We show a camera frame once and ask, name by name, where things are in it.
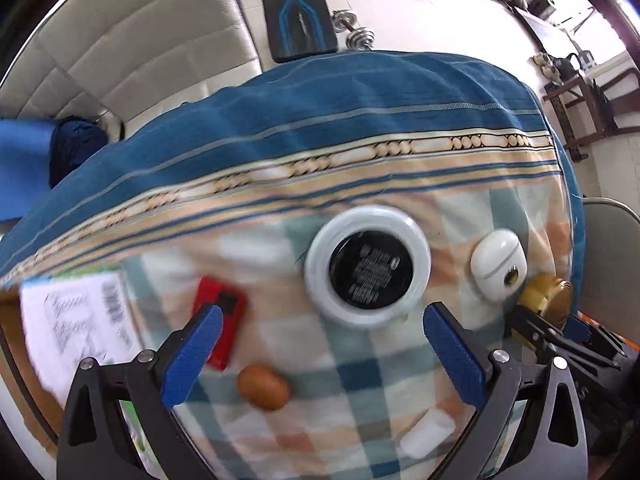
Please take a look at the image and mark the plaid checkered blanket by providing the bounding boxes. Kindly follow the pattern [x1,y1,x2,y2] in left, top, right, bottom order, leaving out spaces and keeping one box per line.
[1,51,585,479]

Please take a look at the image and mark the white earbud case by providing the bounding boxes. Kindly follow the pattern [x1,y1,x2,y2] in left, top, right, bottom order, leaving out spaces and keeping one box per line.
[470,229,528,304]

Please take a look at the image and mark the chrome dumbbell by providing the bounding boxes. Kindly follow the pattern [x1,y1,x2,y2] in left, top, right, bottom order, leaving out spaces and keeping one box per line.
[332,10,375,51]

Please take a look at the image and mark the dark blue knitted yarn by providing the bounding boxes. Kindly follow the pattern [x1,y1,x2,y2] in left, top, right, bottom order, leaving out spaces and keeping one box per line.
[49,116,108,188]

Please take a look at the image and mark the white round black-lid jar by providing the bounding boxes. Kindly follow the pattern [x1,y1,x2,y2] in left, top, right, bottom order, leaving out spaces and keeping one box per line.
[304,205,432,330]

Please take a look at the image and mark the red lighter box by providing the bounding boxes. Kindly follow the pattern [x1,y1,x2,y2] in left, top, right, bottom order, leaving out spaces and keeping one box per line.
[192,276,247,372]

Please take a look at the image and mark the gold round tin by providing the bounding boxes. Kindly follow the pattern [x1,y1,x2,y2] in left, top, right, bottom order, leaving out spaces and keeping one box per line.
[508,273,573,351]

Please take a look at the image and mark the grey chair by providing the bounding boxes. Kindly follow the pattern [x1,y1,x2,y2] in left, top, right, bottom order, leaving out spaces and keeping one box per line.
[580,197,639,324]

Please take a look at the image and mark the dark wooden rack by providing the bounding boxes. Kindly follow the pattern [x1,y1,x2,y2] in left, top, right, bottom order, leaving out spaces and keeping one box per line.
[544,68,639,162]

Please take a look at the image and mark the cardboard box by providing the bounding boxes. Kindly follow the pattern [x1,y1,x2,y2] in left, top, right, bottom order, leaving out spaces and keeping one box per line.
[0,268,151,466]

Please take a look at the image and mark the brown walnut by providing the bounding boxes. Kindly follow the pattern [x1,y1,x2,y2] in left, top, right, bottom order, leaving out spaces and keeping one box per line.
[236,365,291,411]

